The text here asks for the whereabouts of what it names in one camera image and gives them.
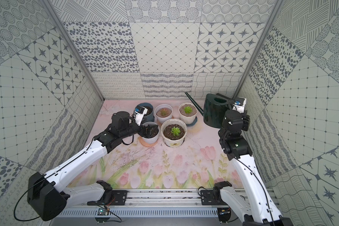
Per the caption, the small white pot reddish succulent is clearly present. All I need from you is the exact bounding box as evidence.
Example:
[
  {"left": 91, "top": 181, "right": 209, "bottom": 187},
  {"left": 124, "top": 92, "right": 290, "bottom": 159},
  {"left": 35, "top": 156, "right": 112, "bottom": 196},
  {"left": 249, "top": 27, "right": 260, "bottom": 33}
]
[{"left": 154, "top": 104, "right": 173, "bottom": 124}]

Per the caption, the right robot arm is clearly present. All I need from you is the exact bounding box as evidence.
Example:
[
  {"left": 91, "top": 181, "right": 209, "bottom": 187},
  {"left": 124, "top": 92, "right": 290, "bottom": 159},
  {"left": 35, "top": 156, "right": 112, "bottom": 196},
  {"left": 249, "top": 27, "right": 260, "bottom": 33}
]
[{"left": 213, "top": 110, "right": 292, "bottom": 226}]

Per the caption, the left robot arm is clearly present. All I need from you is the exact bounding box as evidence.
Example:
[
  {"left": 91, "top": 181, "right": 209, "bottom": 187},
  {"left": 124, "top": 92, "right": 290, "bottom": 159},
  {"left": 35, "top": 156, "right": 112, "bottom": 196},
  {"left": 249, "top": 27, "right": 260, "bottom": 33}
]
[{"left": 27, "top": 111, "right": 159, "bottom": 221}]

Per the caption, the black plastic tool case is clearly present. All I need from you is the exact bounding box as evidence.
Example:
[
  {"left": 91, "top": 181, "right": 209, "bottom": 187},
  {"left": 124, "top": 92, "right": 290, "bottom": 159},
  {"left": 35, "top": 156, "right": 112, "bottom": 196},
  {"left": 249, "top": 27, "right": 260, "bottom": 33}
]
[{"left": 216, "top": 93, "right": 235, "bottom": 110}]

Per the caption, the blue-grey saucer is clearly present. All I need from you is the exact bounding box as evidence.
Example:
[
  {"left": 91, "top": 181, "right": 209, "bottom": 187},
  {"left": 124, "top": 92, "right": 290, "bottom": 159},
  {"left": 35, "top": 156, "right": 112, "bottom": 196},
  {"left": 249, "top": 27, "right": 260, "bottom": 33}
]
[{"left": 187, "top": 117, "right": 198, "bottom": 127}]

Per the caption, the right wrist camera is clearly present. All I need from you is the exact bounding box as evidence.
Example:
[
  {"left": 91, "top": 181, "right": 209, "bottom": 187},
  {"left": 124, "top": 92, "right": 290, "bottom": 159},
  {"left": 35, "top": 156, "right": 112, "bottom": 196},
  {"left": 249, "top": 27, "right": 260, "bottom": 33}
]
[{"left": 232, "top": 97, "right": 247, "bottom": 114}]

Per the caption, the white pot brown soil succulent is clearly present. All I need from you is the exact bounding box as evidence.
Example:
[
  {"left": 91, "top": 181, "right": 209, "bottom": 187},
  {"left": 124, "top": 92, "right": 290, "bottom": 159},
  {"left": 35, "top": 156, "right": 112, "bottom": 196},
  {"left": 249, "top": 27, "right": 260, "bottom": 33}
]
[{"left": 179, "top": 103, "right": 197, "bottom": 125}]

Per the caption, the blue-grey pot red succulent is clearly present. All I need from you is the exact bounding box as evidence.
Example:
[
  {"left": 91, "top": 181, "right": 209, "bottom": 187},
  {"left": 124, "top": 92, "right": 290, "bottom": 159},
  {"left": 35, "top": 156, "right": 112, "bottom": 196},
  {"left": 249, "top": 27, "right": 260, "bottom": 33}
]
[{"left": 139, "top": 103, "right": 154, "bottom": 124}]

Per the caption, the large white pot green succulent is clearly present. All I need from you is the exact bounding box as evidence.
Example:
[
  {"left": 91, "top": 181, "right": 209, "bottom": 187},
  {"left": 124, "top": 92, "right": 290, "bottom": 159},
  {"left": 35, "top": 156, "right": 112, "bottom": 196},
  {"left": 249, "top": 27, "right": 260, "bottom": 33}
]
[{"left": 161, "top": 119, "right": 187, "bottom": 148}]

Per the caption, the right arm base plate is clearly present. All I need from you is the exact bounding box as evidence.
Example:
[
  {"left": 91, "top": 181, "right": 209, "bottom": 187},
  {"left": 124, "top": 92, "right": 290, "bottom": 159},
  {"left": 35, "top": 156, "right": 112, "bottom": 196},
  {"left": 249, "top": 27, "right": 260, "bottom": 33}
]
[{"left": 198, "top": 189, "right": 224, "bottom": 206}]

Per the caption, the aluminium mounting rail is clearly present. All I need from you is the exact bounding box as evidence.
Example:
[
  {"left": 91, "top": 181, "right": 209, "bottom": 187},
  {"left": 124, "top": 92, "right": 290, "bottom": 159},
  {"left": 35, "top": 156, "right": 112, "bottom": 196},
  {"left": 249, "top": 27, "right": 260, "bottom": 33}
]
[{"left": 56, "top": 187, "right": 280, "bottom": 209}]

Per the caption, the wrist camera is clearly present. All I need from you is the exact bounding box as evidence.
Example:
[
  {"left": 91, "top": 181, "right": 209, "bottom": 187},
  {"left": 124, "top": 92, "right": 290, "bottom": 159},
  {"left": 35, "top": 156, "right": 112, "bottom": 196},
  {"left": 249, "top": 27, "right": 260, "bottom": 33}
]
[
  {"left": 134, "top": 105, "right": 148, "bottom": 126},
  {"left": 232, "top": 97, "right": 247, "bottom": 114}
]

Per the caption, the white pot yellow-green succulent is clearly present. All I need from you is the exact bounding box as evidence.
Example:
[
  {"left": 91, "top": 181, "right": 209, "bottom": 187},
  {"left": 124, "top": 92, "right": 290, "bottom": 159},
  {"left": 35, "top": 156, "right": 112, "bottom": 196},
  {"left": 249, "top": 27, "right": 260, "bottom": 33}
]
[{"left": 139, "top": 121, "right": 160, "bottom": 146}]

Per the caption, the small green circuit board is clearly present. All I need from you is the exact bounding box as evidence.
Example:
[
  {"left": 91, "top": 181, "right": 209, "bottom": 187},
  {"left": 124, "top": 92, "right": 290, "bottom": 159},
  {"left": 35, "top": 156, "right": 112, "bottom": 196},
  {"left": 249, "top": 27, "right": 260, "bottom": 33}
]
[{"left": 95, "top": 208, "right": 111, "bottom": 223}]

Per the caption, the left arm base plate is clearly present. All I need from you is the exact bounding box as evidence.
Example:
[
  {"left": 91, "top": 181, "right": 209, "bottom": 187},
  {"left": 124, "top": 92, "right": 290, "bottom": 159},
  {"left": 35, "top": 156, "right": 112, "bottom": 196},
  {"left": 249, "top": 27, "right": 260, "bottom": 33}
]
[{"left": 87, "top": 190, "right": 128, "bottom": 206}]

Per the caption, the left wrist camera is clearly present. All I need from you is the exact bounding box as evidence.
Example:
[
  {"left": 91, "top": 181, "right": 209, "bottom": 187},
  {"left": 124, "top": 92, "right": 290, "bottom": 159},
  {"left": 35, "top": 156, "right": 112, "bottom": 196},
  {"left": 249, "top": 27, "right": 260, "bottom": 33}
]
[{"left": 134, "top": 105, "right": 148, "bottom": 126}]

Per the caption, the terracotta saucer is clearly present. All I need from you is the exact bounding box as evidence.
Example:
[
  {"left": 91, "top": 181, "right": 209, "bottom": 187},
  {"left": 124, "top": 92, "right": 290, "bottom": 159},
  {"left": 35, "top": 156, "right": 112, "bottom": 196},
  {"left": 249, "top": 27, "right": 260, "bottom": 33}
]
[{"left": 138, "top": 137, "right": 158, "bottom": 147}]

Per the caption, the floral pink table mat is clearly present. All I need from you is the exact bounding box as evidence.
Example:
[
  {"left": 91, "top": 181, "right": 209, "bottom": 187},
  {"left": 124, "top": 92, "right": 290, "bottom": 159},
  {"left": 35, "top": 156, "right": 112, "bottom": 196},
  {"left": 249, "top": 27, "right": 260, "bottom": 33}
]
[{"left": 70, "top": 114, "right": 243, "bottom": 189}]

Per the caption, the dark green watering can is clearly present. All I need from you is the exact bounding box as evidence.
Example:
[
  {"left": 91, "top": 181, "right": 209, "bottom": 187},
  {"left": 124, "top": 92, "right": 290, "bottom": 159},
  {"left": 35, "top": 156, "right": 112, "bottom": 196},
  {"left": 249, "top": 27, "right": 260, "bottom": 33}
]
[{"left": 185, "top": 92, "right": 230, "bottom": 129}]

